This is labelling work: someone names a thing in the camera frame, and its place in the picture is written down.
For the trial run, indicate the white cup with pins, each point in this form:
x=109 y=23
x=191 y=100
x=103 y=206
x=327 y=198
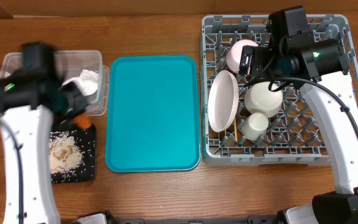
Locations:
x=255 y=125

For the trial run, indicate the grey dishwasher rack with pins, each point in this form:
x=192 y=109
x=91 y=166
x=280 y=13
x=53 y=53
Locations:
x=293 y=135

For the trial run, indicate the rice and peanut scraps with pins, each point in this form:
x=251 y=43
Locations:
x=64 y=154

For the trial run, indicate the pink plate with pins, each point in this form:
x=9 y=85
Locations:
x=223 y=101

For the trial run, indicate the pink bowl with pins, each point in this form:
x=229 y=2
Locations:
x=233 y=57

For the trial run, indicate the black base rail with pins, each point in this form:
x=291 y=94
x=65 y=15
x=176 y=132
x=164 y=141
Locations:
x=107 y=217

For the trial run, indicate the white bowl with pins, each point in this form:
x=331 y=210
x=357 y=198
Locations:
x=259 y=99

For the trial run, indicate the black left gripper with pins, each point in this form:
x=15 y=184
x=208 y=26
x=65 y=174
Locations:
x=81 y=101

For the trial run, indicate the black plastic tray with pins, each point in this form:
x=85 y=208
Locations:
x=85 y=155

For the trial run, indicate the teal serving tray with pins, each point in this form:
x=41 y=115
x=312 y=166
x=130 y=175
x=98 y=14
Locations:
x=153 y=121

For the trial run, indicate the orange carrot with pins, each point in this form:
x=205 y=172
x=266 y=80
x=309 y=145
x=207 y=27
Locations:
x=82 y=121

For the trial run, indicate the clear plastic waste bin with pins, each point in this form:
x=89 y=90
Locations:
x=56 y=85

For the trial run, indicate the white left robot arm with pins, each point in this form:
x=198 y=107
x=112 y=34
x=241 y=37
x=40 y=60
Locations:
x=29 y=194

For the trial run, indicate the white napkin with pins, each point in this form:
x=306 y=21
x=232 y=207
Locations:
x=87 y=82

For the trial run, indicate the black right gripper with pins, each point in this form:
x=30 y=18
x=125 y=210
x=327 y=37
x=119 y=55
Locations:
x=260 y=57

